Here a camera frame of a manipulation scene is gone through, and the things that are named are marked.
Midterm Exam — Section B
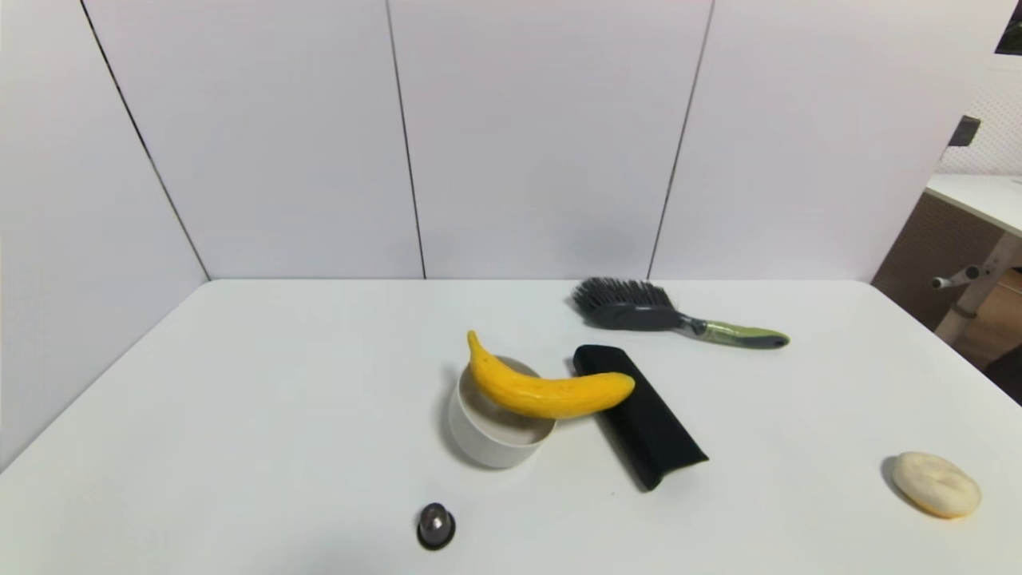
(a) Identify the yellow banana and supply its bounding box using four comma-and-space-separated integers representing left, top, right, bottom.
467, 331, 636, 420

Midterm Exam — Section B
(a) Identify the beige round bowl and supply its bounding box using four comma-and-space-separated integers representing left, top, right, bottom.
448, 355, 557, 469

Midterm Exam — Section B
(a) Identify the black fabric case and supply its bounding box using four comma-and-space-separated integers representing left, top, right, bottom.
572, 345, 710, 492

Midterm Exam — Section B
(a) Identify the small dark metallic capsule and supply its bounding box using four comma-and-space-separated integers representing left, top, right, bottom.
416, 502, 457, 551

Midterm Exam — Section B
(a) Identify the white-topped brown desk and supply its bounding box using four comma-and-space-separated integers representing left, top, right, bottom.
872, 172, 1022, 376

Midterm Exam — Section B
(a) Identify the cream bread roll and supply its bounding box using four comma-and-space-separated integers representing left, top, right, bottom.
892, 451, 982, 520

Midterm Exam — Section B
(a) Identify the dark monitor corner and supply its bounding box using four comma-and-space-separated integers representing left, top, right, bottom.
996, 0, 1022, 57

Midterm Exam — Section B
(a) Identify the black brush with green handle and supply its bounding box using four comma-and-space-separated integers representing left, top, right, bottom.
571, 277, 790, 350

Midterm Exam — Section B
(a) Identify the grey desk crank handle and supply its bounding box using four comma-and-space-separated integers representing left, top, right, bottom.
931, 266, 981, 290

